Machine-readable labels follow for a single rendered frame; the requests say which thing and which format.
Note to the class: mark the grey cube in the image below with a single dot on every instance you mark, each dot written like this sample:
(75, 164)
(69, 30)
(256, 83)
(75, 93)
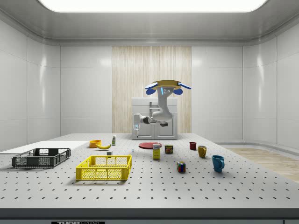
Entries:
(109, 153)

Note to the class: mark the flat-sided can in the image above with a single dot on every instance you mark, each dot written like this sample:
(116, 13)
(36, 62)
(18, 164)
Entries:
(168, 149)

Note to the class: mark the dark grey basket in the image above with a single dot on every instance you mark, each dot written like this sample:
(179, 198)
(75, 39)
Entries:
(18, 161)

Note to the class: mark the red mug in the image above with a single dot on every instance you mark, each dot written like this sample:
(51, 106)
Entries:
(192, 146)

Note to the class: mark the yellow mug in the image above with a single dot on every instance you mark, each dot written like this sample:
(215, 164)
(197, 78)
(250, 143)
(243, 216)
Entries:
(201, 152)

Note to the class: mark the white cabinet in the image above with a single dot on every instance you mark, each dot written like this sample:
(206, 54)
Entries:
(144, 105)

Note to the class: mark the blue mug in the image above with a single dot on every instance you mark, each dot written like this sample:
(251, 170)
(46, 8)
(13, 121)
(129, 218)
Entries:
(217, 164)

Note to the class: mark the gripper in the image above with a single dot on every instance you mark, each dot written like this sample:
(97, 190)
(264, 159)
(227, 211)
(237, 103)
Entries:
(137, 131)

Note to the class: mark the small white bottle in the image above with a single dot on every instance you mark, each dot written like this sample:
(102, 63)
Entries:
(114, 140)

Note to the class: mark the yellow and white box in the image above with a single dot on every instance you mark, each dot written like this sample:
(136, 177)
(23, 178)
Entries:
(156, 152)

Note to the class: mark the puzzle cube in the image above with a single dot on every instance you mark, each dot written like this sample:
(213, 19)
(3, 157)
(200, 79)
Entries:
(181, 167)

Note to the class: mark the yellow basket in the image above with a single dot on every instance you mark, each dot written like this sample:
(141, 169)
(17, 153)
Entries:
(102, 173)

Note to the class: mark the red plate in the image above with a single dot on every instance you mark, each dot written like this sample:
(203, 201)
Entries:
(147, 145)

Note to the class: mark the yellow bowl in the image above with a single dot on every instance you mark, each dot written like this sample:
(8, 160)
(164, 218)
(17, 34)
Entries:
(93, 143)

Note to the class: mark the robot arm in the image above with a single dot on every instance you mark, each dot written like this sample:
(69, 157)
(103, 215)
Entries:
(163, 112)

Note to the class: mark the banana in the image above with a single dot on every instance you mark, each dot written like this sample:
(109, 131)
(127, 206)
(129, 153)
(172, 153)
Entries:
(104, 147)

